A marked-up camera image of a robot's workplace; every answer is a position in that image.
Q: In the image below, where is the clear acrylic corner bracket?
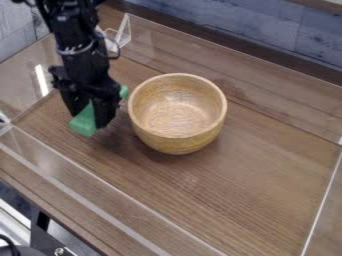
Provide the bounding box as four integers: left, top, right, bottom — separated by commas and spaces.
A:
96, 15, 130, 57

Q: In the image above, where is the black metal table leg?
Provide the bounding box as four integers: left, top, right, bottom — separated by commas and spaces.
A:
29, 210, 77, 256

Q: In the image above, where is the clear acrylic enclosure wall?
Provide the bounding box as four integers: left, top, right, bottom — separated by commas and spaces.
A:
0, 4, 342, 256

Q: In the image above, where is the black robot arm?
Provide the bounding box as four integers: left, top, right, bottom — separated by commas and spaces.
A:
10, 0, 122, 129

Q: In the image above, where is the green rectangular stick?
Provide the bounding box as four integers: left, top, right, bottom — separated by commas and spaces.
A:
69, 85, 129, 137

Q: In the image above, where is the black cable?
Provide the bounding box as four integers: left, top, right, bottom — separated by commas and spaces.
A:
0, 234, 21, 256

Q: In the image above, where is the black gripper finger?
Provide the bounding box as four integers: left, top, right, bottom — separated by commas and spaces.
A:
90, 96, 120, 129
60, 90, 89, 116

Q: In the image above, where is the light wooden bowl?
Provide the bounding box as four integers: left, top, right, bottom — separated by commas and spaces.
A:
128, 73, 227, 155

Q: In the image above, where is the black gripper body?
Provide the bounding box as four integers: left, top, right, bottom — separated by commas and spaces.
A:
48, 39, 120, 102

